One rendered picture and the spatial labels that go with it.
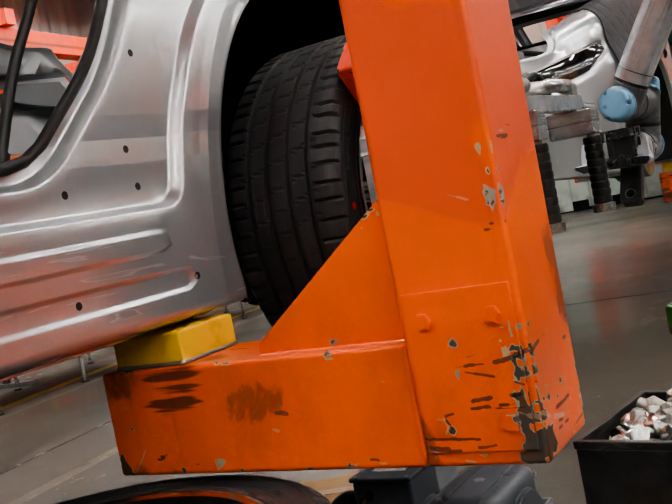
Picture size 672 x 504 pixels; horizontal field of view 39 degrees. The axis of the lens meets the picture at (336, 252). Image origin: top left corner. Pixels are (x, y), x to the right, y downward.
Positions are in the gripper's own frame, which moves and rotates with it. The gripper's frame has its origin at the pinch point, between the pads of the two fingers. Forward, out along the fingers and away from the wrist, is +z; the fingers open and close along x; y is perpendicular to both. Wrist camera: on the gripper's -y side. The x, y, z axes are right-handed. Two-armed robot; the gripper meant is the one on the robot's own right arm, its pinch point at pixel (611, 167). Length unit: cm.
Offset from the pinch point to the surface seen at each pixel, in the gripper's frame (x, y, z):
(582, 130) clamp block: -1.5, 8.3, 11.1
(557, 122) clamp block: -6.0, 10.7, 11.1
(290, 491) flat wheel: -24, -31, 94
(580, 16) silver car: -64, 57, -234
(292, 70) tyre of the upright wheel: -42, 29, 46
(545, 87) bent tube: -4.2, 17.3, 20.4
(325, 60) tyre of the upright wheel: -35, 29, 44
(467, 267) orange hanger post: 5, -5, 90
